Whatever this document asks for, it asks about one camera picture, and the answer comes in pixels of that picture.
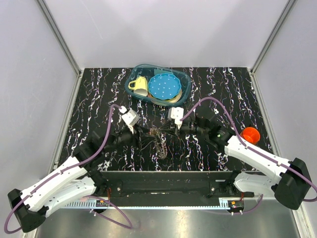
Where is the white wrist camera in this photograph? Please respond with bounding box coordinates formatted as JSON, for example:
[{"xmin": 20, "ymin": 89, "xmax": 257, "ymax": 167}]
[
  {"xmin": 167, "ymin": 107, "xmax": 184, "ymax": 129},
  {"xmin": 119, "ymin": 106, "xmax": 140, "ymax": 134}
]

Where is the silver metal key disc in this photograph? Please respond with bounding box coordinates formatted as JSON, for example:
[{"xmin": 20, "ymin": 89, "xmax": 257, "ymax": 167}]
[{"xmin": 150, "ymin": 127, "xmax": 167, "ymax": 159}]

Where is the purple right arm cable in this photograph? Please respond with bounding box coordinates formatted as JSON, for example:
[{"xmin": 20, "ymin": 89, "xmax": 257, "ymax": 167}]
[{"xmin": 180, "ymin": 97, "xmax": 317, "ymax": 215}]

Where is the blue dotted plate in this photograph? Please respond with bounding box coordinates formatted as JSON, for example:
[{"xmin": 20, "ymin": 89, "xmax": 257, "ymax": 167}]
[{"xmin": 148, "ymin": 73, "xmax": 181, "ymax": 100}]

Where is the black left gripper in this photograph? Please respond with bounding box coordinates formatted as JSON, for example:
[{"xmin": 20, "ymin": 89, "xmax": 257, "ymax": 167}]
[{"xmin": 103, "ymin": 123, "xmax": 156, "ymax": 154}]

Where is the yellow mug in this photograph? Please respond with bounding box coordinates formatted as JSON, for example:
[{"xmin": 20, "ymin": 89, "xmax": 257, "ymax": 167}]
[{"xmin": 128, "ymin": 76, "xmax": 148, "ymax": 97}]

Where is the orange cup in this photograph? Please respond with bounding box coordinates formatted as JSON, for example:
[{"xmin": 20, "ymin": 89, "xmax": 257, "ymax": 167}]
[{"xmin": 240, "ymin": 127, "xmax": 261, "ymax": 145}]

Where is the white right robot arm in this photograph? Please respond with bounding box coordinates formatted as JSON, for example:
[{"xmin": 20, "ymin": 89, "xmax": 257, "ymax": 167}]
[{"xmin": 175, "ymin": 116, "xmax": 313, "ymax": 210}]

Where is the aluminium frame post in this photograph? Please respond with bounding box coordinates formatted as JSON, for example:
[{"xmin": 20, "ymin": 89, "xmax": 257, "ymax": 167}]
[
  {"xmin": 35, "ymin": 0, "xmax": 82, "ymax": 76},
  {"xmin": 250, "ymin": 0, "xmax": 297, "ymax": 74}
]

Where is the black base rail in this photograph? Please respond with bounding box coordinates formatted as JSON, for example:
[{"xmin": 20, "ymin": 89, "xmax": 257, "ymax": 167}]
[{"xmin": 93, "ymin": 171, "xmax": 254, "ymax": 209}]

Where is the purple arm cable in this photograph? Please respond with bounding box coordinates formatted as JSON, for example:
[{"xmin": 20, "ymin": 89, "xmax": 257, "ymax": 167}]
[
  {"xmin": 4, "ymin": 104, "xmax": 134, "ymax": 234},
  {"xmin": 180, "ymin": 97, "xmax": 317, "ymax": 215}
]

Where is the teal plastic bin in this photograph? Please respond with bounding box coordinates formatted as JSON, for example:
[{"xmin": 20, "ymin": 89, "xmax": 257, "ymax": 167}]
[{"xmin": 125, "ymin": 64, "xmax": 192, "ymax": 108}]

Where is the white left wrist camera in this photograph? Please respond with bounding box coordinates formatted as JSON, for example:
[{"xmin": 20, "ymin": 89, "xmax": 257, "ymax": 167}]
[{"xmin": 119, "ymin": 106, "xmax": 140, "ymax": 134}]

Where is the right aluminium frame post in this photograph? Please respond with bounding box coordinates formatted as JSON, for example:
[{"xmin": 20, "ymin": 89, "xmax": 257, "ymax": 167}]
[{"xmin": 250, "ymin": 0, "xmax": 297, "ymax": 74}]

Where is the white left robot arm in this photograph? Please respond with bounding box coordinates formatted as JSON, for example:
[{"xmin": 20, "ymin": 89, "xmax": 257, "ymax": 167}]
[{"xmin": 7, "ymin": 128, "xmax": 141, "ymax": 233}]

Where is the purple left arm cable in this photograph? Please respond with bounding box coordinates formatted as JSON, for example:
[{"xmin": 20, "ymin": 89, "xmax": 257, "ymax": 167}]
[{"xmin": 4, "ymin": 104, "xmax": 134, "ymax": 234}]

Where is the left aluminium frame post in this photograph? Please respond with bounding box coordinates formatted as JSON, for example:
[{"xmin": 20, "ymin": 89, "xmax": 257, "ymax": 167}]
[{"xmin": 35, "ymin": 0, "xmax": 82, "ymax": 76}]

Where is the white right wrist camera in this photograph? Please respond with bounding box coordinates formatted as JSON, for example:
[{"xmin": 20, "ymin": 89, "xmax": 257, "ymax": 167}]
[{"xmin": 167, "ymin": 107, "xmax": 184, "ymax": 129}]

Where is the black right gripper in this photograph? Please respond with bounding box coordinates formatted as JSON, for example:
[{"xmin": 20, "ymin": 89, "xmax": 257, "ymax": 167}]
[{"xmin": 159, "ymin": 119, "xmax": 208, "ymax": 139}]

